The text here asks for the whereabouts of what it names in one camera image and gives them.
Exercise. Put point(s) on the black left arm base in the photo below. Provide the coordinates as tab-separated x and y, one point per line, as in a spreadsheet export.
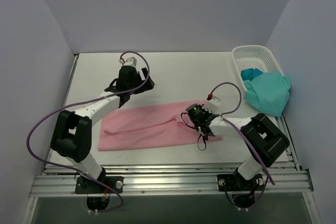
99	193

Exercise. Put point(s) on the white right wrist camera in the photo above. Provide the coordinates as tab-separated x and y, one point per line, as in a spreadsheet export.
213	103

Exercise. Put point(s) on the white plastic basket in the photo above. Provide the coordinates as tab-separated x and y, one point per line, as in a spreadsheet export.
256	57

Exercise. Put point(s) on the aluminium mounting rail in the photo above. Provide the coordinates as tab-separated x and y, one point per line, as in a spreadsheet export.
193	179

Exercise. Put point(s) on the light teal t shirt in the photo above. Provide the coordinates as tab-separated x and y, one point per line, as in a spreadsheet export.
268	92

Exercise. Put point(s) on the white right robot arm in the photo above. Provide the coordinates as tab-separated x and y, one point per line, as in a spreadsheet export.
265	141

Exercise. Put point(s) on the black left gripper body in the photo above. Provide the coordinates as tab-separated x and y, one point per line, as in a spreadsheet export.
137	85

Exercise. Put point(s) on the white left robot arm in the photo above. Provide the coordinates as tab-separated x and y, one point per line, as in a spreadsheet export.
72	137

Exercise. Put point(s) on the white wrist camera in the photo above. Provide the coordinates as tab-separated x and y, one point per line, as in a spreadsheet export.
132	62
213	103

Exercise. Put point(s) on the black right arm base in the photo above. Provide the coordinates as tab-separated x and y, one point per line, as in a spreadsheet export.
241	193

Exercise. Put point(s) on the dark teal t shirt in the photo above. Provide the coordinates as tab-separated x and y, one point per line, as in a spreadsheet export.
250	74

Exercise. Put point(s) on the pink t shirt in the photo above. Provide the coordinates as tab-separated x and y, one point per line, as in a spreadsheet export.
144	127

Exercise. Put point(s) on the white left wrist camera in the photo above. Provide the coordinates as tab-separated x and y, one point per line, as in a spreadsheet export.
132	62

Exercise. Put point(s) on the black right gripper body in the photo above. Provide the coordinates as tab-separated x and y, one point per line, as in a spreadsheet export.
202	127

